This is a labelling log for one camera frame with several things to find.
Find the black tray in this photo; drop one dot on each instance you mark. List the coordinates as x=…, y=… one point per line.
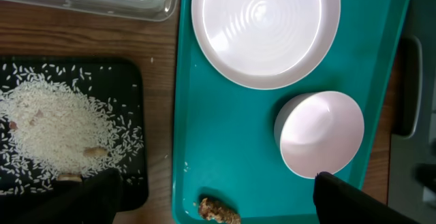
x=114, y=80

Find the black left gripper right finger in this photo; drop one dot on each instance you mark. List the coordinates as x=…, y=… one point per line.
x=338, y=202

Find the pink round plate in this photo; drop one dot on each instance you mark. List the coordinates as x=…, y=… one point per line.
x=265, y=44

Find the brown food scrap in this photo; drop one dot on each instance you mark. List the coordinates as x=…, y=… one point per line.
x=214, y=210

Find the pink bowl with rice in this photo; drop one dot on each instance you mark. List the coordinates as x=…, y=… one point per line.
x=319, y=132

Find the teal plastic tray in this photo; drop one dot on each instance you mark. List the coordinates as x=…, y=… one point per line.
x=224, y=145

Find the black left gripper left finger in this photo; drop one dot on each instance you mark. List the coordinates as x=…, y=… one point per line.
x=96, y=200

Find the pile of white rice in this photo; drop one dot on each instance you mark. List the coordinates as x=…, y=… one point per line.
x=52, y=132

